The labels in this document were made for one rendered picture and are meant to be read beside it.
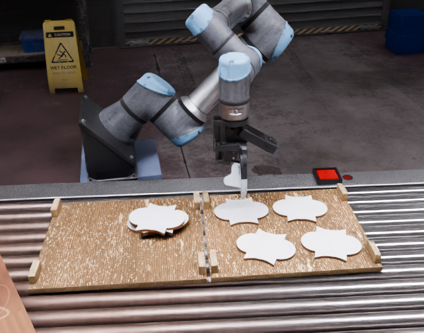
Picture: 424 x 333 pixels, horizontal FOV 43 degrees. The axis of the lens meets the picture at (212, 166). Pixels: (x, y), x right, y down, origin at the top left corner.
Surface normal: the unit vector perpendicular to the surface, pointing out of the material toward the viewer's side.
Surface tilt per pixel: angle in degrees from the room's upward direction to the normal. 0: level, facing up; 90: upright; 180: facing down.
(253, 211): 0
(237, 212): 0
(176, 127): 76
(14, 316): 0
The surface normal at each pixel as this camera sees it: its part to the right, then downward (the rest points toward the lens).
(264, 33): -0.22, 0.28
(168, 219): -0.02, -0.87
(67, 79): 0.10, 0.31
